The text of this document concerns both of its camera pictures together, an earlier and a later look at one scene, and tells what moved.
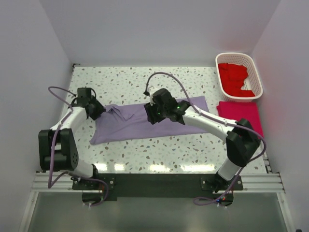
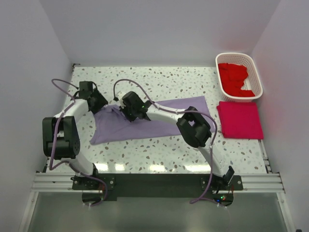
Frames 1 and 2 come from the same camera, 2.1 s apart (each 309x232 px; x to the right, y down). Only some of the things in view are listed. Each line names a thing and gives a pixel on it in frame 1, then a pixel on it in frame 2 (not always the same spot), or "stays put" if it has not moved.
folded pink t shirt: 236,110 stays put
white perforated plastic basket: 253,81 stays put
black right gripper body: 151,112 to 129,113
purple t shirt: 127,121 stays put
